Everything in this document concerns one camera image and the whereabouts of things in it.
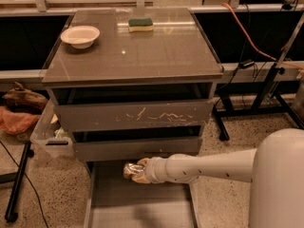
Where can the grey middle drawer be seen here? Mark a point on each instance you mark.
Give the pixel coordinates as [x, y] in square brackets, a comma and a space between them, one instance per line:
[137, 149]

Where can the green yellow sponge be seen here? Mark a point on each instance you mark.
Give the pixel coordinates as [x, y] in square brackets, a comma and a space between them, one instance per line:
[145, 24]

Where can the black stand leg left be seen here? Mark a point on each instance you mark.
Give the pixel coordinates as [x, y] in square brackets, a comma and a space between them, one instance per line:
[17, 177]

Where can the black table frame right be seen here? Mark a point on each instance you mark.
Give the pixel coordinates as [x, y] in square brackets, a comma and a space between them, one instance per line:
[267, 88]

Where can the white bowl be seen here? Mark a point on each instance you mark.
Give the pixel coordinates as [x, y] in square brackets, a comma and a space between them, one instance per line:
[80, 36]

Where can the grey drawer cabinet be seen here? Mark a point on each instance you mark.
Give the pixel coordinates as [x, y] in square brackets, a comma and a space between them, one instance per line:
[173, 62]

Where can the grey open bottom drawer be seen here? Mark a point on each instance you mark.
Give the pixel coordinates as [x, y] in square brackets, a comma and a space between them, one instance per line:
[115, 202]

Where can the orange cloth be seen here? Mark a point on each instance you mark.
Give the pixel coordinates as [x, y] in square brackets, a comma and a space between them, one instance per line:
[14, 123]

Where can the brown bag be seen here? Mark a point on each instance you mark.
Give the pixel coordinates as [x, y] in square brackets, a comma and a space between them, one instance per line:
[21, 99]

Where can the black power adapter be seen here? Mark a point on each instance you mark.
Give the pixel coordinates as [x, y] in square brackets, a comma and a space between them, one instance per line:
[246, 64]

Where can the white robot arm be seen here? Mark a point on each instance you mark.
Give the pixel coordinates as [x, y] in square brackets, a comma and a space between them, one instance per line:
[274, 170]

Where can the grey top drawer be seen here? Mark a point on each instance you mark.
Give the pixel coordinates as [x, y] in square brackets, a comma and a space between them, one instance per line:
[139, 115]

